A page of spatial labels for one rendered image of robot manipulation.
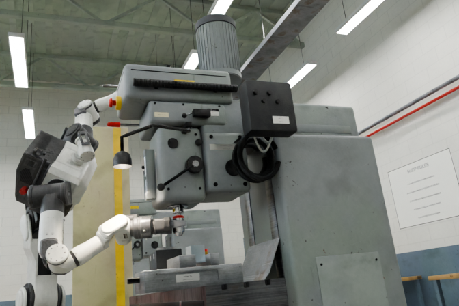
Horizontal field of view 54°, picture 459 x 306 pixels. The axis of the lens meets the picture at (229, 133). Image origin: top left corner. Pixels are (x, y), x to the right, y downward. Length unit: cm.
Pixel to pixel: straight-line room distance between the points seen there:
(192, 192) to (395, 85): 561
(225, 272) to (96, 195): 213
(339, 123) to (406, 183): 474
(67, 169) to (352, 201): 123
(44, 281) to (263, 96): 130
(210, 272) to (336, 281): 53
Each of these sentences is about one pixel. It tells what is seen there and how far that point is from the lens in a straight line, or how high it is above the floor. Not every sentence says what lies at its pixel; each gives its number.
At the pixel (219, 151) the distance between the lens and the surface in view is 189.
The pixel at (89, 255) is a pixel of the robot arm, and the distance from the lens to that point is 187.
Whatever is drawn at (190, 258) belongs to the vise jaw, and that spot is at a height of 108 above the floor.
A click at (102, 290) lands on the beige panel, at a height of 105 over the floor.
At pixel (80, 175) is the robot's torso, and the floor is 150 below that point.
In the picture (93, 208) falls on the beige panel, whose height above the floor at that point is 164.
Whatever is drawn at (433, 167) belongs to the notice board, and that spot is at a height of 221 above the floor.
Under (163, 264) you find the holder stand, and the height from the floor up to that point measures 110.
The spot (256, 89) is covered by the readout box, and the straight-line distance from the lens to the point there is 176.
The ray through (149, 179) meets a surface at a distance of 189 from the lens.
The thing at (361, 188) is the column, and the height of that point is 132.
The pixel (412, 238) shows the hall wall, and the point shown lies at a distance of 694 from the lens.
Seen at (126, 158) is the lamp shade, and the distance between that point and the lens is 180.
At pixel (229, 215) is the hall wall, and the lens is 1175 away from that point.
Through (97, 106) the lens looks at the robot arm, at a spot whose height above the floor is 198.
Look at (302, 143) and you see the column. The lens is 194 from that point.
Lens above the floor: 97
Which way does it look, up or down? 19 degrees up
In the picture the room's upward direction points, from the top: 6 degrees counter-clockwise
